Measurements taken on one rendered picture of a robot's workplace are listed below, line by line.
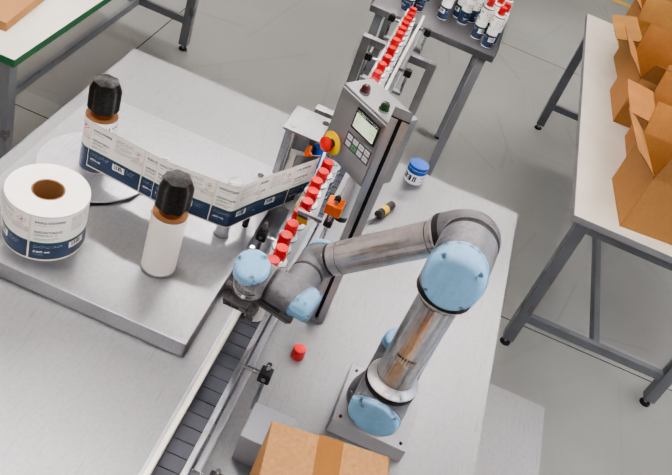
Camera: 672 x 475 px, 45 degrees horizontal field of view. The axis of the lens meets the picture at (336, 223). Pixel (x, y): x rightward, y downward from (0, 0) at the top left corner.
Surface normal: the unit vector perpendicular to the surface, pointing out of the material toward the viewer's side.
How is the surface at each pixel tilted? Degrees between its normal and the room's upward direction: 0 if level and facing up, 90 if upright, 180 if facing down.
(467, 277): 84
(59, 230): 90
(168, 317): 0
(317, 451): 0
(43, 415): 0
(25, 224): 90
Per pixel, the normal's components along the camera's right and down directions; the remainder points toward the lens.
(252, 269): 0.13, -0.36
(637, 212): -0.18, 0.59
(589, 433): 0.29, -0.73
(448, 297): -0.31, 0.40
